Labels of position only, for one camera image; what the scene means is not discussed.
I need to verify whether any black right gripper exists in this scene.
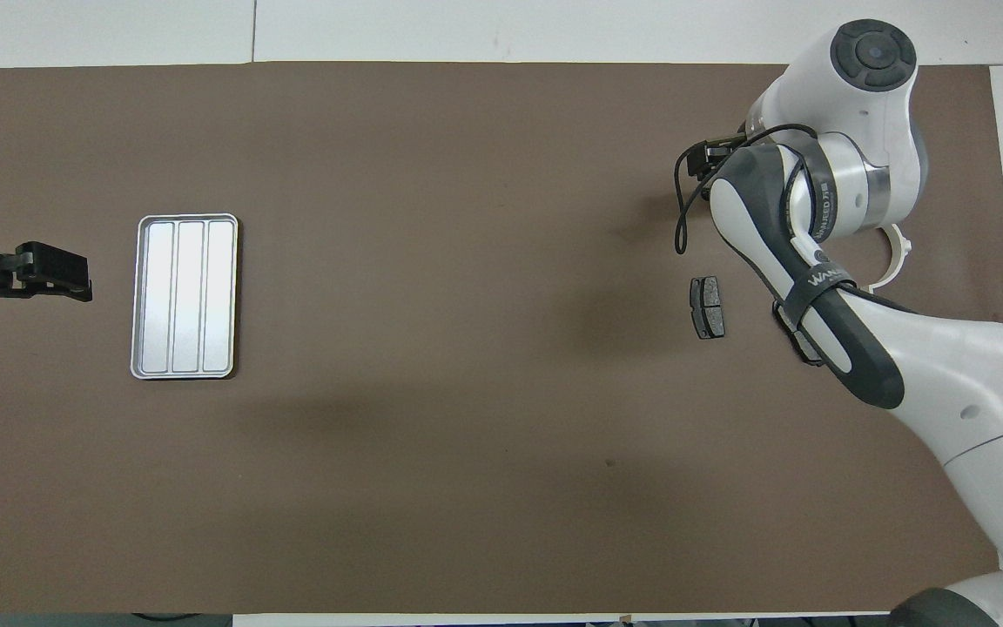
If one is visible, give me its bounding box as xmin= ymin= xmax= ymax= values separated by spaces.
xmin=691 ymin=135 xmax=751 ymax=175

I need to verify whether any silver metal tray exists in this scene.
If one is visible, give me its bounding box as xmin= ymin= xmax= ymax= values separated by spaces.
xmin=130 ymin=213 xmax=239 ymax=381

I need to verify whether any dark grey brake pad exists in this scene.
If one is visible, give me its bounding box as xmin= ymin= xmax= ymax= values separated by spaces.
xmin=771 ymin=300 xmax=825 ymax=367
xmin=690 ymin=276 xmax=726 ymax=340

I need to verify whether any brown table mat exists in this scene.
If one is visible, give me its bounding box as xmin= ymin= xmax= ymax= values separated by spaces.
xmin=0 ymin=61 xmax=1003 ymax=616

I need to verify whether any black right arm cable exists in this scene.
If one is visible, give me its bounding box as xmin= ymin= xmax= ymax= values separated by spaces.
xmin=673 ymin=124 xmax=820 ymax=256

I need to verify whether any white curved plastic bracket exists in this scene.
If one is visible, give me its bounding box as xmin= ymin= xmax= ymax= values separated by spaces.
xmin=865 ymin=223 xmax=913 ymax=292

